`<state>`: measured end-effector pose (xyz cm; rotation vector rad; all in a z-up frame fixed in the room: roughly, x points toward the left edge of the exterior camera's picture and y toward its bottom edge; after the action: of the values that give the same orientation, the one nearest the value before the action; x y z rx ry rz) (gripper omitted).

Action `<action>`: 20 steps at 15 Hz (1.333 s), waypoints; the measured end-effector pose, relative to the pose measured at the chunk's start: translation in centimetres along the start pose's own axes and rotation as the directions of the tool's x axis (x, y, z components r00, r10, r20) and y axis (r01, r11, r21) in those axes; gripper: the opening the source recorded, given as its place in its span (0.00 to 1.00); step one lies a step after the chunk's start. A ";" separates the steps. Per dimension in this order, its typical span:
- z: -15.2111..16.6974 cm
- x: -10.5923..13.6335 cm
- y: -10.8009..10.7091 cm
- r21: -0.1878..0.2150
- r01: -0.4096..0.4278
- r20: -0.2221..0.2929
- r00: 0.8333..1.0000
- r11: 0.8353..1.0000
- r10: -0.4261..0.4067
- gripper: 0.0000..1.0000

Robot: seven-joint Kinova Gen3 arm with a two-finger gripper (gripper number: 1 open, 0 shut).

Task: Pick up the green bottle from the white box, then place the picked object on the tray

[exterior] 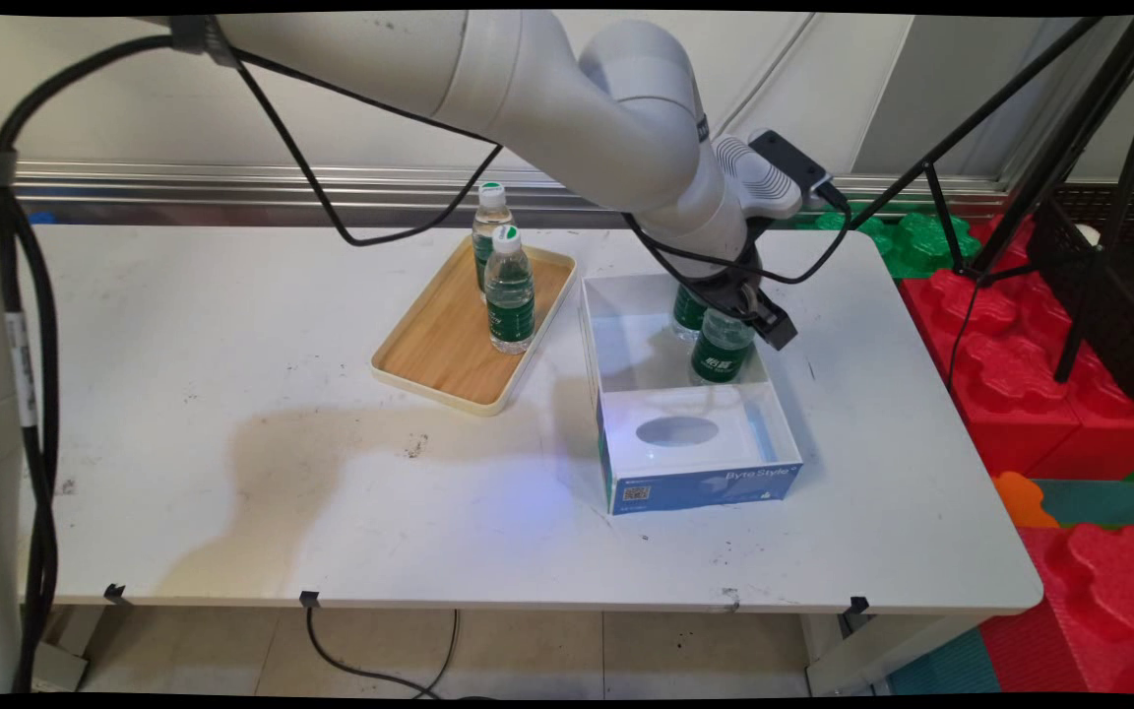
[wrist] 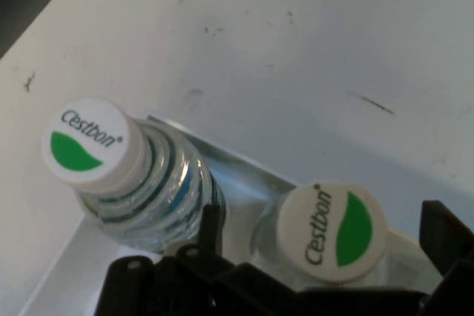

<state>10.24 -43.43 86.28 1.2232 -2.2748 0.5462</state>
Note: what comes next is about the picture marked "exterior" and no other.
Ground blue and white cardboard box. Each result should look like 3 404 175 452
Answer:
579 271 805 516

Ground wooden tray with cream rim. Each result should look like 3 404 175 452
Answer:
371 244 578 418

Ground green label water bottle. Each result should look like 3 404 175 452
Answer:
484 225 537 355
690 307 757 387
671 284 712 344
472 181 515 296

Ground black mesh crate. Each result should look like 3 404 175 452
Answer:
1025 187 1134 411

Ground grey table leg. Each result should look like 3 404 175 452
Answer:
31 605 94 693
803 612 983 696

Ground green foam block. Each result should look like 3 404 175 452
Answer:
793 202 981 282

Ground aluminium wall rail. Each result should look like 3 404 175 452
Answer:
14 161 1011 224

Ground large red foam block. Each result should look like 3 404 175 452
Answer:
900 212 1134 481

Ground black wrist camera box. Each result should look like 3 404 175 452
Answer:
748 129 836 210

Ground black floor cable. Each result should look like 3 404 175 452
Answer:
305 605 461 699

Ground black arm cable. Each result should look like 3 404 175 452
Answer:
0 34 853 690

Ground black tripod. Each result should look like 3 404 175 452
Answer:
843 15 1134 385

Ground orange foam piece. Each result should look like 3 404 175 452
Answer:
992 471 1060 530

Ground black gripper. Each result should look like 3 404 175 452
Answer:
667 219 798 352

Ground teal foam mat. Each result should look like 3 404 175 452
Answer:
1032 479 1134 533

